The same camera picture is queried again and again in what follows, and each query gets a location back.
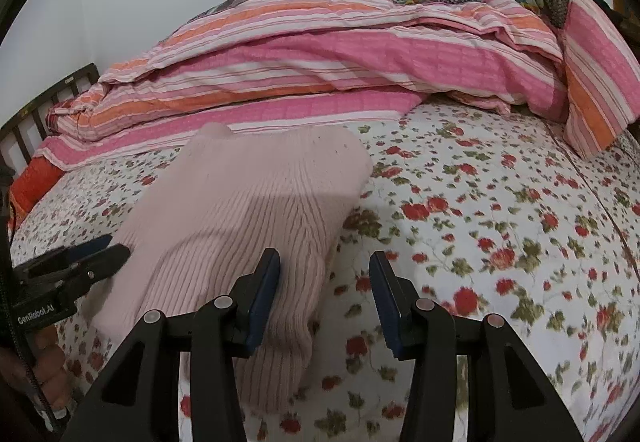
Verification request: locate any left hand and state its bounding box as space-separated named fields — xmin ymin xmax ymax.
xmin=1 ymin=325 xmax=72 ymax=412

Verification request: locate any pink knitted sweater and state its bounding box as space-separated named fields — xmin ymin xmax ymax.
xmin=81 ymin=123 xmax=372 ymax=413

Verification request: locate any pink orange striped quilt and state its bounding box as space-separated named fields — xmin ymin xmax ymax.
xmin=37 ymin=0 xmax=639 ymax=171

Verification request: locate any red pillow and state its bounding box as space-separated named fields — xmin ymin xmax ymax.
xmin=10 ymin=157 xmax=64 ymax=226

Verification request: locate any floral bed sheet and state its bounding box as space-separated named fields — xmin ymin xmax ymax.
xmin=8 ymin=98 xmax=640 ymax=442

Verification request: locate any dark wooden headboard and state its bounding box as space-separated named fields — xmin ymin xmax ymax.
xmin=1 ymin=62 xmax=100 ymax=172

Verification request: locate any black cable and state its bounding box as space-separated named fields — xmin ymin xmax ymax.
xmin=0 ymin=215 xmax=64 ymax=436

